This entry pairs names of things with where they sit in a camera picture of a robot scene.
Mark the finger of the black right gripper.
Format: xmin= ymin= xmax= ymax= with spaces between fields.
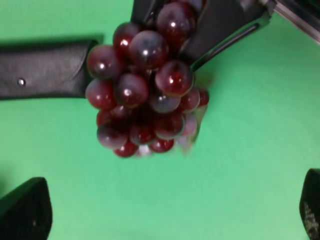
xmin=178 ymin=0 xmax=272 ymax=72
xmin=130 ymin=0 xmax=170 ymax=29

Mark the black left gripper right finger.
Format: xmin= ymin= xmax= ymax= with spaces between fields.
xmin=299 ymin=168 xmax=320 ymax=240

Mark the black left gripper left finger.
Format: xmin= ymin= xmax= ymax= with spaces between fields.
xmin=0 ymin=177 xmax=53 ymax=240

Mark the red artificial grape bunch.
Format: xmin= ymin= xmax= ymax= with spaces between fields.
xmin=85 ymin=0 xmax=209 ymax=158

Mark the black glasses case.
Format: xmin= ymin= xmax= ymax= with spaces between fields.
xmin=0 ymin=39 xmax=98 ymax=100

